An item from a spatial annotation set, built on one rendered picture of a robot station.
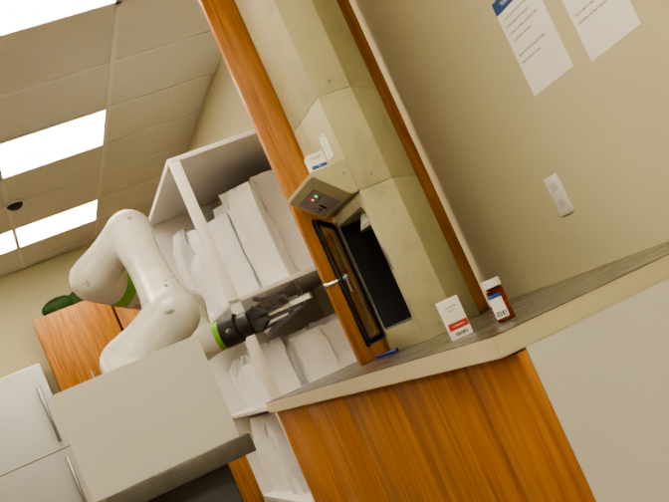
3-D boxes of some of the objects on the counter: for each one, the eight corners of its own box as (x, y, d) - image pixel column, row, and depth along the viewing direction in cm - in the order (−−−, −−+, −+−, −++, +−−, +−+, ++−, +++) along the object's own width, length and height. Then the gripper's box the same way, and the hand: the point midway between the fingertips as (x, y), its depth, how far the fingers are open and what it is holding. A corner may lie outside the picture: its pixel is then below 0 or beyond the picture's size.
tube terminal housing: (457, 322, 308) (360, 109, 315) (499, 307, 278) (391, 71, 284) (390, 353, 300) (293, 132, 307) (427, 340, 270) (317, 97, 276)
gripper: (245, 347, 283) (317, 316, 279) (228, 307, 284) (300, 275, 280) (252, 345, 290) (322, 314, 286) (235, 306, 291) (305, 274, 287)
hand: (301, 299), depth 283 cm, fingers closed
